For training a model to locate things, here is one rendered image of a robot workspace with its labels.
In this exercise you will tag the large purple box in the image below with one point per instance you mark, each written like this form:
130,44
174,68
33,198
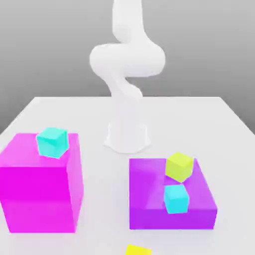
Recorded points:
147,217

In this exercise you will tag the small cyan cube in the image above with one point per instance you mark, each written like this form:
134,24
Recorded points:
176,199

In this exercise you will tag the small turquoise cube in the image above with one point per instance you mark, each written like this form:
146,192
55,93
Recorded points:
52,142

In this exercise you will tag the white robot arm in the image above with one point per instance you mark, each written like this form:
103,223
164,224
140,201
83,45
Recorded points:
127,59

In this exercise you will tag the large magenta box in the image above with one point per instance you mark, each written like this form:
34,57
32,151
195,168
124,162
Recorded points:
33,191

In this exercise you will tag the small yellow cube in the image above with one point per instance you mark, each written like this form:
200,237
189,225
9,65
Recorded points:
137,250

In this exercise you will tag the small lime cube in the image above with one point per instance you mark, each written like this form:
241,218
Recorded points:
178,167

